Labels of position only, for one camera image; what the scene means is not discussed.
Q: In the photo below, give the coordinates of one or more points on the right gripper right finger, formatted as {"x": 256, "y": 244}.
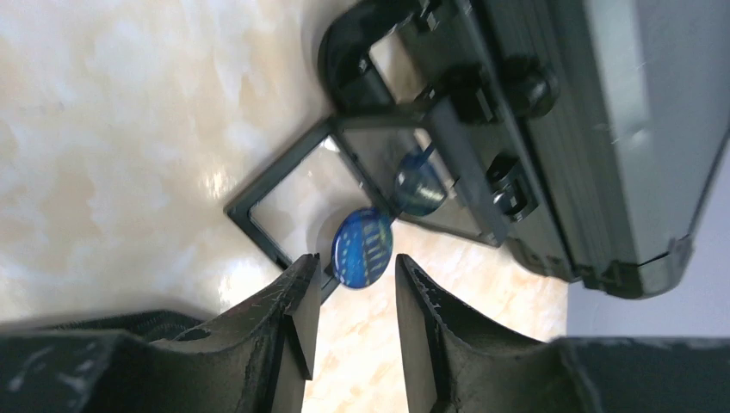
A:
{"x": 457, "y": 360}

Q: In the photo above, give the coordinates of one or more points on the black square frame brooch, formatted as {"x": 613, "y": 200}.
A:
{"x": 353, "y": 188}

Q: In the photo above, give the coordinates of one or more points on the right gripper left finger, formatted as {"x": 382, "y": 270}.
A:
{"x": 231, "y": 363}

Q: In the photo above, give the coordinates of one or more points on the round blue button brooch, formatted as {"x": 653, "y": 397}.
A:
{"x": 362, "y": 248}

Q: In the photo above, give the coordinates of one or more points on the dark grey hard case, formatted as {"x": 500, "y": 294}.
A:
{"x": 583, "y": 136}

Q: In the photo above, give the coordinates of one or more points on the black pinstriped shirt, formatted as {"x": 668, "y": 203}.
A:
{"x": 149, "y": 326}

